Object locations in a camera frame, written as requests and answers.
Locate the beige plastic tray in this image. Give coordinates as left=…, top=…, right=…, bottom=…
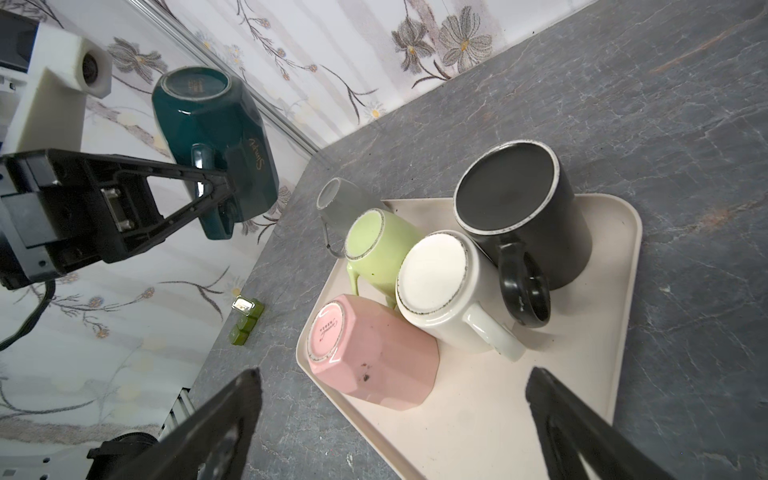
left=323, top=193, right=642, bottom=479

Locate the black mug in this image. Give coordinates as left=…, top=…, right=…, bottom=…
left=453, top=140, right=593, bottom=328

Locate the white mug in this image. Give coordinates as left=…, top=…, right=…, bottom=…
left=396, top=230, right=527, bottom=362

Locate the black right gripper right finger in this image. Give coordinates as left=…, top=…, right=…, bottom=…
left=525, top=367, right=671, bottom=479

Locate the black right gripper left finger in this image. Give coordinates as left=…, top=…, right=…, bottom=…
left=111, top=368, right=262, bottom=479

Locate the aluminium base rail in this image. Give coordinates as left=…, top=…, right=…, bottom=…
left=158, top=388, right=195, bottom=441

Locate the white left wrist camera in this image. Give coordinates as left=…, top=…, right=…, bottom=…
left=1, top=23, right=112, bottom=155

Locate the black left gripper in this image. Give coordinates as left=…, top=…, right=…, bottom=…
left=1, top=149, right=234, bottom=290

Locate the grey mug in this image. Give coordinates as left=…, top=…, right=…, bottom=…
left=316, top=177, right=391, bottom=259

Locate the light green mug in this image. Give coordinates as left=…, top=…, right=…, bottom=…
left=345, top=208, right=425, bottom=309

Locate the pink mug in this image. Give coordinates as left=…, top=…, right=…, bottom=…
left=304, top=294, right=440, bottom=411

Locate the dark green mug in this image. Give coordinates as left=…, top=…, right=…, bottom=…
left=152, top=66, right=279, bottom=240

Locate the green small block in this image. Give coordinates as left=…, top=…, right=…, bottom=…
left=229, top=296, right=265, bottom=345

